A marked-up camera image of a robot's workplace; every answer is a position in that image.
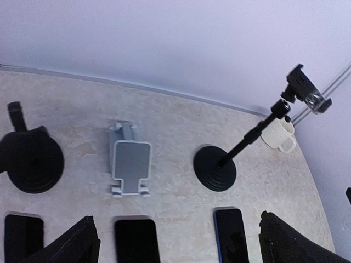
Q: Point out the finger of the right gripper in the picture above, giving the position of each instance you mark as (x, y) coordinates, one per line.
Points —
(348, 194)

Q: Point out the blue phone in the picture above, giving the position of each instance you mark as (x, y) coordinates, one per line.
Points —
(230, 235)

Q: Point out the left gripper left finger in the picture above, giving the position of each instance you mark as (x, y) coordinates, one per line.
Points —
(80, 243)

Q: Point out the black phone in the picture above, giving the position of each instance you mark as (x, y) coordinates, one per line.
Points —
(23, 237)
(136, 241)

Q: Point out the black round-base phone stand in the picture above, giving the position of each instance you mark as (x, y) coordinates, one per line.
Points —
(33, 160)

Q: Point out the black tripod clamp stand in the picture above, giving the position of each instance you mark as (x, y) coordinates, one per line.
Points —
(215, 168)

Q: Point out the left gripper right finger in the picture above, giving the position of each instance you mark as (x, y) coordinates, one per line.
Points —
(280, 242)

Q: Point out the white wedge phone stand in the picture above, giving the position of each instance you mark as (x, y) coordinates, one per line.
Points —
(129, 161)

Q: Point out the white mug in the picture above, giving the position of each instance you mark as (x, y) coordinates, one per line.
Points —
(280, 134)

